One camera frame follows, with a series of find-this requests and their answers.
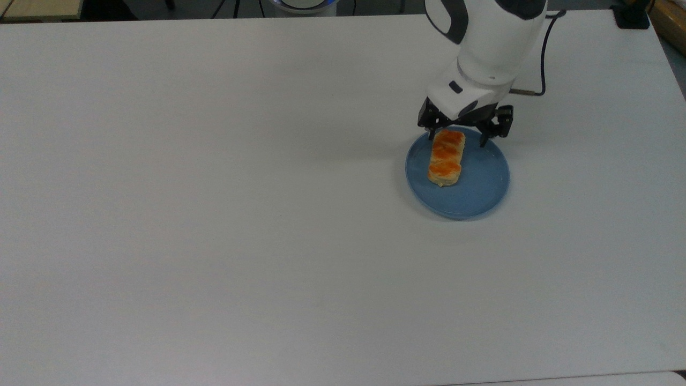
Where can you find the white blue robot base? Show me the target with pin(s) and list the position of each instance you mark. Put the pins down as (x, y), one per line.
(303, 5)

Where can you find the orange glazed bread piece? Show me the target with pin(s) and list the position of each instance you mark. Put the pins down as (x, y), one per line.
(446, 161)

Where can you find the brown wooden board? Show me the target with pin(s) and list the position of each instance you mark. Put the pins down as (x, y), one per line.
(672, 21)

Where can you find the black tripod legs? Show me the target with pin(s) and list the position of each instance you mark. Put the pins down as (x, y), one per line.
(236, 6)

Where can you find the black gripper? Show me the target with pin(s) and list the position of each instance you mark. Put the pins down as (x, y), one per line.
(429, 117)

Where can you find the blue round plate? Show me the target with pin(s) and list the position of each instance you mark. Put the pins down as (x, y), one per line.
(482, 187)

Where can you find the light wooden table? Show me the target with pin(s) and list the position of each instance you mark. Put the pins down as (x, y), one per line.
(37, 8)

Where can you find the black stand clamp base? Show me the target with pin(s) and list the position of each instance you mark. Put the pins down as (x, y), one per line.
(632, 16)

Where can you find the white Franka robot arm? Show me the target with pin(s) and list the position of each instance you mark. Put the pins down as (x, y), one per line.
(493, 48)

